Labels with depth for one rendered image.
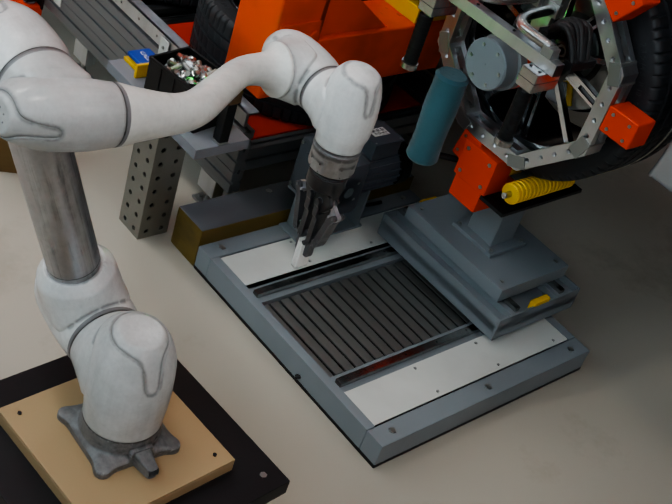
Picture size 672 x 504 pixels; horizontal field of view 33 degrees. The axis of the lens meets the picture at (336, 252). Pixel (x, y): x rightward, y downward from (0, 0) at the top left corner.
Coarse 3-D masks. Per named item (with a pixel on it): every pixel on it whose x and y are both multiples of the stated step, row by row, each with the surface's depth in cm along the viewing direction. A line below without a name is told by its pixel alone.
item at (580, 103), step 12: (576, 0) 286; (588, 0) 283; (576, 12) 287; (588, 12) 284; (600, 48) 284; (588, 72) 288; (600, 72) 286; (564, 84) 295; (600, 84) 286; (552, 96) 299; (576, 96) 293; (576, 108) 294; (588, 108) 291
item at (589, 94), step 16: (512, 16) 306; (592, 16) 272; (480, 32) 300; (560, 80) 284; (576, 80) 280; (480, 96) 302; (496, 96) 304; (512, 96) 307; (544, 96) 291; (560, 96) 285; (592, 96) 278; (496, 112) 300; (528, 112) 294; (544, 112) 310; (560, 112) 286; (528, 128) 295; (544, 128) 303; (560, 128) 305; (576, 128) 307; (528, 144) 294; (544, 144) 291
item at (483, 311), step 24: (384, 216) 332; (408, 240) 327; (432, 264) 321; (456, 288) 316; (480, 288) 317; (552, 288) 325; (576, 288) 328; (480, 312) 311; (504, 312) 312; (528, 312) 315; (552, 312) 327
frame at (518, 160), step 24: (600, 0) 259; (456, 24) 292; (600, 24) 259; (624, 24) 260; (456, 48) 297; (624, 48) 260; (624, 72) 258; (600, 96) 263; (624, 96) 264; (480, 120) 298; (600, 120) 265; (576, 144) 271; (600, 144) 272; (528, 168) 287
